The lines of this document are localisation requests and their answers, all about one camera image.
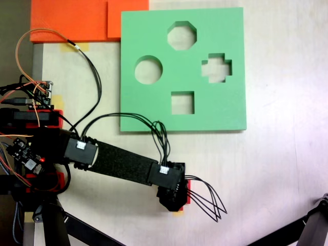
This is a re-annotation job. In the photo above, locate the green shape hole board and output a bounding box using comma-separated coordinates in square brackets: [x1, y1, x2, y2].
[119, 7, 248, 133]

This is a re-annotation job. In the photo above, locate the large orange flat block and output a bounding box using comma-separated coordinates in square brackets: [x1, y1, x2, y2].
[30, 0, 121, 43]

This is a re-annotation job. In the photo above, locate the black circuit board with coil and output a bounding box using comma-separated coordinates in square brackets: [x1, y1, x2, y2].
[5, 137, 46, 176]

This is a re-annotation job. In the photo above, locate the black gripper motor cable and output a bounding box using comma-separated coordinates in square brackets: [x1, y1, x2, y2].
[183, 175, 228, 222]

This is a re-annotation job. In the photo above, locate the black arm motor cable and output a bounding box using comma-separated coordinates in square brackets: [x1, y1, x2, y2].
[81, 112, 170, 170]

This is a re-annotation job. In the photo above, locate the long black cable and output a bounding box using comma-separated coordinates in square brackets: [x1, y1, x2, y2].
[66, 38, 103, 135]

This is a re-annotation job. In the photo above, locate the blue black braided cable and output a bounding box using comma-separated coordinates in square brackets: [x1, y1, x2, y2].
[12, 201, 22, 244]

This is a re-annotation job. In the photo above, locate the orange red wire bundle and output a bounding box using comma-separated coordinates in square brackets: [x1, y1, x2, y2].
[0, 132, 61, 193]

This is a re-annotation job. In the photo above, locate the small circuit board with wires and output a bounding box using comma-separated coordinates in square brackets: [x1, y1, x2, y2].
[27, 80, 54, 110]

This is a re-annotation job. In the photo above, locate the black USB cable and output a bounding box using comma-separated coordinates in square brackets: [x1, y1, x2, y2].
[0, 98, 33, 105]

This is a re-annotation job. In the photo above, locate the black power cable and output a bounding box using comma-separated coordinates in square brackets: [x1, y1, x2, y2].
[0, 81, 33, 92]

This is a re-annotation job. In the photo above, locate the long orange wire loop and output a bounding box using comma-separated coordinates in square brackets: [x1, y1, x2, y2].
[15, 28, 69, 88]

